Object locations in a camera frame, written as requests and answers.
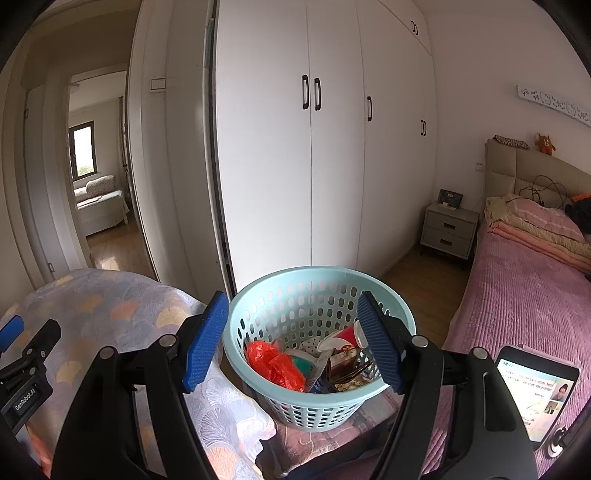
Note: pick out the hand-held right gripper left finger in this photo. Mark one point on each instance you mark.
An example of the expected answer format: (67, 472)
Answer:
(207, 341)

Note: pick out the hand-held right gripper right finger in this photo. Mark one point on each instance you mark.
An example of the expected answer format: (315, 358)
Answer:
(376, 341)

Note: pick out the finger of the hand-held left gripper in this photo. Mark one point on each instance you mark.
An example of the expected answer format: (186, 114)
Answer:
(46, 333)
(11, 330)

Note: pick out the red white paper cup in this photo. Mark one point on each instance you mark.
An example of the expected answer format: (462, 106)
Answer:
(346, 337)

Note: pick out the brown snack wrapper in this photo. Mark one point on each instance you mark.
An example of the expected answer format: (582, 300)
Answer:
(346, 364)

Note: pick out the red plastic bag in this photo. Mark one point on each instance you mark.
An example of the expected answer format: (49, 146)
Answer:
(272, 364)

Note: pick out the blue white snack wrapper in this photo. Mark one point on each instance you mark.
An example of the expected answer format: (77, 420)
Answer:
(323, 385)

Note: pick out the white teal round container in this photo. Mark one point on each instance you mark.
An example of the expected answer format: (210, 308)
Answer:
(300, 364)

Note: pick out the light blue perforated plastic basket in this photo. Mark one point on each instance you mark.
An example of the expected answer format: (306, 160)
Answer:
(318, 272)

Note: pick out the grey two-drawer nightstand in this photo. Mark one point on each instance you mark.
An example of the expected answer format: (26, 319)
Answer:
(450, 226)

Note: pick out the pink quilted bedspread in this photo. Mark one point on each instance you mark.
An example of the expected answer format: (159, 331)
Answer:
(508, 300)

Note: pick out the light patterned sofa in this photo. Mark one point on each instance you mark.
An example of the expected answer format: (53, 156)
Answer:
(99, 198)

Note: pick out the white wardrobe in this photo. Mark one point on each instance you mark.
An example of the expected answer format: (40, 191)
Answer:
(268, 184)

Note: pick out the black tablet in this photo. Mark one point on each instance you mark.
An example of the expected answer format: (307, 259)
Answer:
(535, 397)

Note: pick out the folded cream blanket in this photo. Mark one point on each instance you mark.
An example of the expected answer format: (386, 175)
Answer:
(496, 207)

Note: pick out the dark framed window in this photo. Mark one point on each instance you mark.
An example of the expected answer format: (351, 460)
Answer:
(83, 150)

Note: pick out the beige padded headboard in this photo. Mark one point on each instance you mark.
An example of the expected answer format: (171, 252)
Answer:
(501, 184)

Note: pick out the light curtain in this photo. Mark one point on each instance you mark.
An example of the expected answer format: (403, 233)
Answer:
(124, 147)

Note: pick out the folded pink blanket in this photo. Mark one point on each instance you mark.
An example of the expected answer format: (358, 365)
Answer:
(545, 226)

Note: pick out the black tablet stand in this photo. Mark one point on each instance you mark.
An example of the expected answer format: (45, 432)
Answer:
(558, 441)

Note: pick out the leopard print cloth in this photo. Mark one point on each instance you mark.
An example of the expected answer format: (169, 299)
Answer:
(510, 141)

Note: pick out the dark cloth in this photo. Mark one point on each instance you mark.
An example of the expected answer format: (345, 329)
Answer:
(581, 210)

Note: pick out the orange plush toy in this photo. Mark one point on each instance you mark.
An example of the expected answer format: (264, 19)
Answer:
(545, 144)

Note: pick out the dark picture frame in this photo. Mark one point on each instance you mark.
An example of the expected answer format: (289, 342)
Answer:
(450, 198)

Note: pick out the white wall light switch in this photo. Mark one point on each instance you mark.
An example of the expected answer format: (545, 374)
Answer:
(158, 85)

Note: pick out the white patterned wall decoration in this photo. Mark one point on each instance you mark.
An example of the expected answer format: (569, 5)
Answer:
(554, 101)

